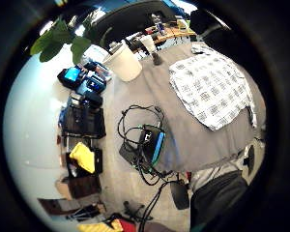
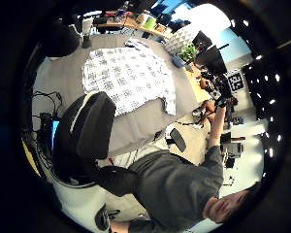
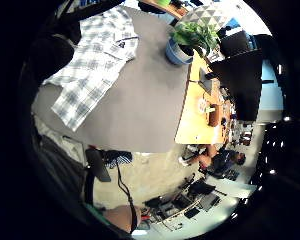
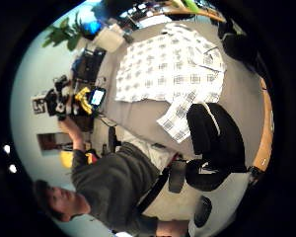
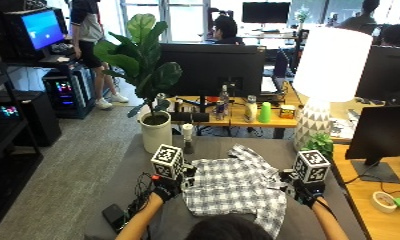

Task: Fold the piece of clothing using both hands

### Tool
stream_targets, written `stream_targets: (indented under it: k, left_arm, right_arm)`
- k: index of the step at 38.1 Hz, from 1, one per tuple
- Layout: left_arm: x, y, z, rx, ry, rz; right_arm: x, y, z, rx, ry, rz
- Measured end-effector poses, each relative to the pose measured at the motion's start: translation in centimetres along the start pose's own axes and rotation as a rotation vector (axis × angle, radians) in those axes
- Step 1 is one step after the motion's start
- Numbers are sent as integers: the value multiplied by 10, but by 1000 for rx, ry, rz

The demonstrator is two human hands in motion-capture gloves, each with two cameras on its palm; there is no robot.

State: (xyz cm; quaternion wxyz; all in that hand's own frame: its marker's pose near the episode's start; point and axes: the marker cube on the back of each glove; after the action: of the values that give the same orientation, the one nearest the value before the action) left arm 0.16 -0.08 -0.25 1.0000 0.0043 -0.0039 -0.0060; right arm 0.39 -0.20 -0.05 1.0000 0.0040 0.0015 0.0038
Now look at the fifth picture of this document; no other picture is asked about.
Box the person's left hand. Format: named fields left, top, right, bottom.
left=151, top=164, right=199, bottom=204

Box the person's right hand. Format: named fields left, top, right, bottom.
left=279, top=169, right=328, bottom=208

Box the grey white plaid shirt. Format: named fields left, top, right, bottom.
left=180, top=143, right=291, bottom=240

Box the white marker cube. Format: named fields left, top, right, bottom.
left=291, top=149, right=333, bottom=184
left=149, top=143, right=185, bottom=181

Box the small white-capped dark bottle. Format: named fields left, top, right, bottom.
left=181, top=123, right=196, bottom=155

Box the small green leafy plant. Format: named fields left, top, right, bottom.
left=300, top=132, right=336, bottom=161

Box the wooden desk with bottles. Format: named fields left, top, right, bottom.
left=165, top=81, right=304, bottom=139

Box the small drink can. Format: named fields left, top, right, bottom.
left=213, top=100, right=227, bottom=121

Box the black phone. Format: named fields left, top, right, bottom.
left=100, top=203, right=131, bottom=234

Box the wooden desk with tape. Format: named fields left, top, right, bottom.
left=331, top=143, right=400, bottom=240

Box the yellow small box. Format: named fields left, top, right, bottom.
left=279, top=104, right=297, bottom=120

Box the green plastic cup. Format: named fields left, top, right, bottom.
left=257, top=101, right=273, bottom=124

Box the white tape roll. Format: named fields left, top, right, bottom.
left=370, top=190, right=398, bottom=214

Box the clear water bottle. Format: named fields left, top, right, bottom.
left=219, top=84, right=232, bottom=116

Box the black monitor on flat stand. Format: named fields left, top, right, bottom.
left=344, top=104, right=400, bottom=185

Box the black monitor with wide back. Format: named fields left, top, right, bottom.
left=157, top=42, right=268, bottom=123

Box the large-leaf plant in white pot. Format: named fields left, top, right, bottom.
left=92, top=13, right=184, bottom=155

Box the white shade patterned table lamp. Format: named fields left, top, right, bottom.
left=292, top=26, right=374, bottom=153

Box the computer tower with coloured lights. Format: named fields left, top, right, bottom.
left=42, top=64, right=98, bottom=120

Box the black monitor behind lamp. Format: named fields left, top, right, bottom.
left=354, top=44, right=400, bottom=106

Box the black shelf rack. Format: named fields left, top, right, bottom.
left=0, top=46, right=46, bottom=228

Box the black distant monitor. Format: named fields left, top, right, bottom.
left=240, top=1, right=292, bottom=25

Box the monitor with blue screen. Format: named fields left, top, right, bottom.
left=0, top=7, right=70, bottom=64

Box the bundle of black cables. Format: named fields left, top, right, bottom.
left=127, top=171, right=157, bottom=218

